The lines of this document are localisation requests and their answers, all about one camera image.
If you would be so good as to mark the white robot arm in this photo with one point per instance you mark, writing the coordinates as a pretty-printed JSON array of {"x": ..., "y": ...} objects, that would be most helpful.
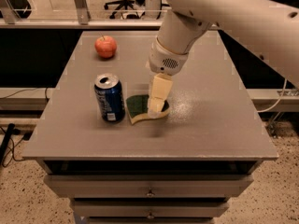
[{"x": 267, "y": 29}]

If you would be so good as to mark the metal window rail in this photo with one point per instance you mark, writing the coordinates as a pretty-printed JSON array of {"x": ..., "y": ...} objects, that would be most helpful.
[{"x": 80, "y": 14}]

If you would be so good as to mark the lower drawer with knob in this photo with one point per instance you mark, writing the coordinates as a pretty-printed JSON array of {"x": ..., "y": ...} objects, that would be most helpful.
[{"x": 148, "y": 209}]

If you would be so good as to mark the green and yellow sponge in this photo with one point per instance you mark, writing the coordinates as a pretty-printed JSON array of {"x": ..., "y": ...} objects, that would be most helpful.
[{"x": 137, "y": 107}]

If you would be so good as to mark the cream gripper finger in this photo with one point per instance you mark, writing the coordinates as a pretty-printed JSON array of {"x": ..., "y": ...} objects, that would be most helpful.
[{"x": 159, "y": 88}]

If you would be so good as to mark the blue pepsi can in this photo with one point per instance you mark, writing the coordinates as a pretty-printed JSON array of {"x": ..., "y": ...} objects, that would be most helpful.
[{"x": 108, "y": 93}]

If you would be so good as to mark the grey drawer cabinet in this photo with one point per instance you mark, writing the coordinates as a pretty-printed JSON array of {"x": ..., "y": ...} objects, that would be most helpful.
[{"x": 212, "y": 127}]

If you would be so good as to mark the drawer with knob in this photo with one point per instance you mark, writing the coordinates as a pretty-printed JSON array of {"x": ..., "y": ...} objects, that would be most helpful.
[
  {"x": 199, "y": 186},
  {"x": 148, "y": 209}
]

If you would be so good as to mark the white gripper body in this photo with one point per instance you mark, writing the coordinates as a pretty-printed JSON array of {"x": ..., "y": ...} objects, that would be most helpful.
[{"x": 164, "y": 59}]

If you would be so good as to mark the upper drawer with knob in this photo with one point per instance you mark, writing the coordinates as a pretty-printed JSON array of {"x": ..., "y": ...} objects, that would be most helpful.
[{"x": 199, "y": 186}]

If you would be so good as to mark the red apple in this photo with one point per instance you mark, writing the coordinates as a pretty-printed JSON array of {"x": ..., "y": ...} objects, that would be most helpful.
[{"x": 105, "y": 46}]

